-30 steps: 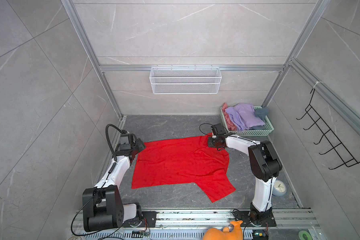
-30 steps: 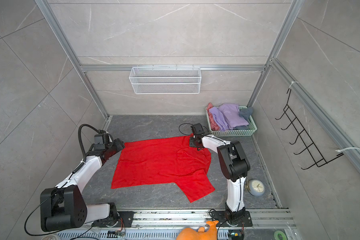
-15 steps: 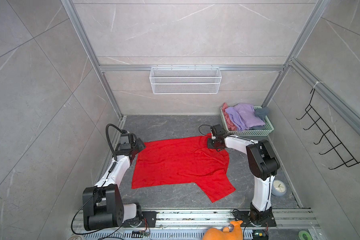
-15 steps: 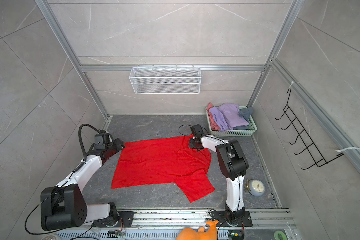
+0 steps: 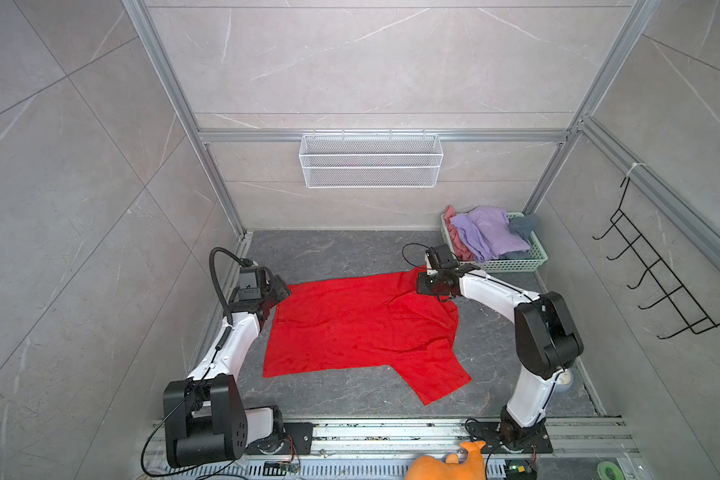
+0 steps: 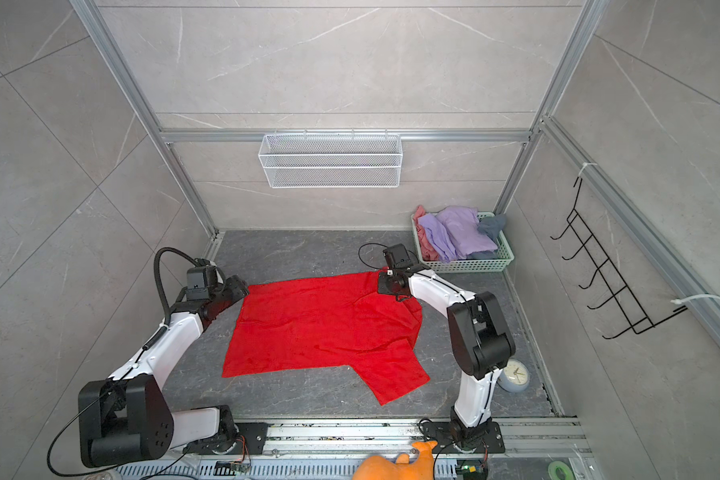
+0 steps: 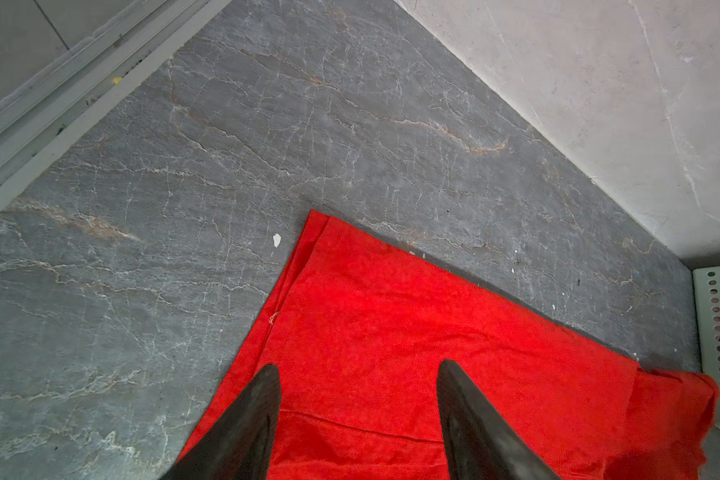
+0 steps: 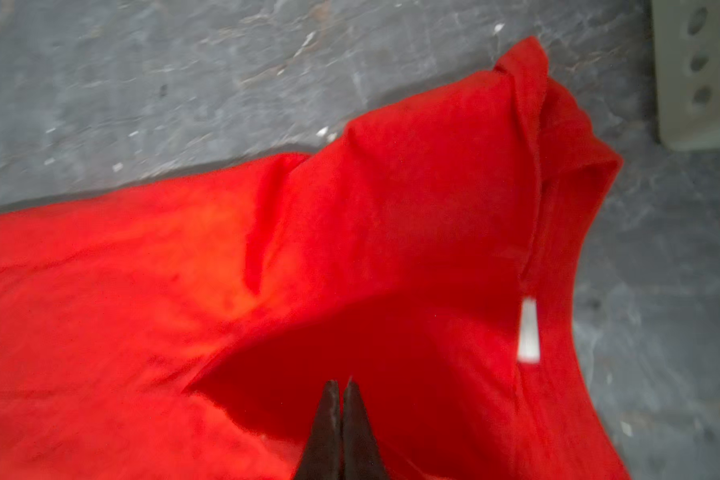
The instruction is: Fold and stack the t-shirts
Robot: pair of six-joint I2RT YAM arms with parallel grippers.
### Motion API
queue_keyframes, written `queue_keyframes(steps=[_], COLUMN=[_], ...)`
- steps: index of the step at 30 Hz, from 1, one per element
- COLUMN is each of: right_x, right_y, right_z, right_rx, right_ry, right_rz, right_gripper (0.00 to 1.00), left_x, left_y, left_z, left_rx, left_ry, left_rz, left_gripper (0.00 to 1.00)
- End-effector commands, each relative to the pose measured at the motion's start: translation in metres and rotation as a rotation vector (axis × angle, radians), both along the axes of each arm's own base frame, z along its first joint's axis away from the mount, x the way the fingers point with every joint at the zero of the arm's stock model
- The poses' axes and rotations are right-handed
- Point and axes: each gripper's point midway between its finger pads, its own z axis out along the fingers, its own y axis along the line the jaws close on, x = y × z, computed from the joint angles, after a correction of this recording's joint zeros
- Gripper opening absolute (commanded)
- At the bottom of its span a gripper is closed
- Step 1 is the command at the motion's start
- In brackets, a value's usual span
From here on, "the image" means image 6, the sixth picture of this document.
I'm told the red t shirt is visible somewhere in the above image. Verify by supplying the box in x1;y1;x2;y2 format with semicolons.
222;272;430;405

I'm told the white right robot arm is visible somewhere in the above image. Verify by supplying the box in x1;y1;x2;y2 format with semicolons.
378;244;516;454

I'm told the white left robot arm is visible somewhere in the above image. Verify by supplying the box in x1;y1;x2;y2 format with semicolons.
77;259;248;468

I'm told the pink t shirt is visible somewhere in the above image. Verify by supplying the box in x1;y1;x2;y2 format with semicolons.
412;205;440;262

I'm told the green plastic basket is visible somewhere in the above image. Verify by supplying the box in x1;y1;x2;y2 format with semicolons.
410;216;515;273

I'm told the purple t shirt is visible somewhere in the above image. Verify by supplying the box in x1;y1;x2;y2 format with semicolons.
419;206;498;263

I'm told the grey t shirt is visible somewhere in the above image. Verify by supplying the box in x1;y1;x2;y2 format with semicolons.
477;214;507;243

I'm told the white round clock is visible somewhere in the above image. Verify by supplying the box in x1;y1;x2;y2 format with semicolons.
498;359;531;393

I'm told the orange plush toy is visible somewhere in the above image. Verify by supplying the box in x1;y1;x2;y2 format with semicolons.
352;440;438;480

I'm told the green tape roll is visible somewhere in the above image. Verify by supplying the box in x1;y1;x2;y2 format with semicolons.
547;461;575;480

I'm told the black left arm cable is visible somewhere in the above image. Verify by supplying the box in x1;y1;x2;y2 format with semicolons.
46;246;202;478

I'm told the white wire mesh basket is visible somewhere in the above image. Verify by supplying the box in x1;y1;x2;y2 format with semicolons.
258;133;404;189

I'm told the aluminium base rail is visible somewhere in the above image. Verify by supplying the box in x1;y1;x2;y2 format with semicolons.
103;417;603;479

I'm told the black wall hook rack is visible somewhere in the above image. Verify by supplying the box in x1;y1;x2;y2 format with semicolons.
550;178;689;340

